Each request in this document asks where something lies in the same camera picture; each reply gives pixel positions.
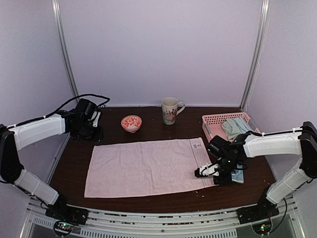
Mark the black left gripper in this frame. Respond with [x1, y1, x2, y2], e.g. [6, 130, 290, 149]
[73, 120, 104, 143]

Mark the large pink towel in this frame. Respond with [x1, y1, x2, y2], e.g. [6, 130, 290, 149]
[84, 137, 214, 198]

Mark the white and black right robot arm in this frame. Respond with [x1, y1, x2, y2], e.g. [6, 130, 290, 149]
[197, 121, 317, 219]

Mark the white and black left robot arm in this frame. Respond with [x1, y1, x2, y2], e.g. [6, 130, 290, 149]
[0, 99, 104, 220]

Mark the blue patterned crumpled cloth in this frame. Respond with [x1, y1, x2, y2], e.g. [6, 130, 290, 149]
[231, 170, 244, 184]

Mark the grey-green folded towel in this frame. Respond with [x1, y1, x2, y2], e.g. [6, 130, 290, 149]
[221, 119, 241, 140]

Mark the light blue folded towel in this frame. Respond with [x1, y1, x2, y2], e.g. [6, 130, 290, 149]
[233, 117, 254, 133]

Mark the pink perforated plastic basket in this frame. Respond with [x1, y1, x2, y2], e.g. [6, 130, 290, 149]
[202, 112, 260, 142]

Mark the red and white patterned bowl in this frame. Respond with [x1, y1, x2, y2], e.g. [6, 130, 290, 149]
[120, 115, 142, 133]

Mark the white mug with coral pattern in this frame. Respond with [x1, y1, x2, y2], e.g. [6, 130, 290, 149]
[161, 97, 185, 125]

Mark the right round circuit board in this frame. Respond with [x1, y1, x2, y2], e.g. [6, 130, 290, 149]
[252, 221, 272, 236]

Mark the round circuit board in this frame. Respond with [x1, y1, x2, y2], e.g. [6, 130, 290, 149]
[53, 220, 74, 237]
[252, 221, 272, 236]

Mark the left round circuit board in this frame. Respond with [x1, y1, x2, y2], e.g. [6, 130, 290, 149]
[53, 220, 74, 237]

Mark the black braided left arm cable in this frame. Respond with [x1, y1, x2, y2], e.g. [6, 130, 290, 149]
[37, 93, 111, 119]

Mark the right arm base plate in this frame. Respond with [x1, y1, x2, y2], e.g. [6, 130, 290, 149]
[236, 205, 279, 224]

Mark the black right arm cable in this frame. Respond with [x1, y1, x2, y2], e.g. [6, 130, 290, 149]
[268, 193, 289, 234]

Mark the aluminium front rail frame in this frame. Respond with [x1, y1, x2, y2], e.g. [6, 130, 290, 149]
[18, 196, 307, 238]

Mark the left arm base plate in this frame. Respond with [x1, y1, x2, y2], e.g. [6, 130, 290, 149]
[45, 206, 89, 225]

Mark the aluminium left corner post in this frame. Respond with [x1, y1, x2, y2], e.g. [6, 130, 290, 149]
[52, 0, 79, 97]

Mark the aluminium corner post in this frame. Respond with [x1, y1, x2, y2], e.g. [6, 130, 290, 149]
[52, 0, 79, 97]
[240, 0, 270, 112]

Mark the aluminium right corner post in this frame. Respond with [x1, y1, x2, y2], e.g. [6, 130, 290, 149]
[240, 0, 270, 112]

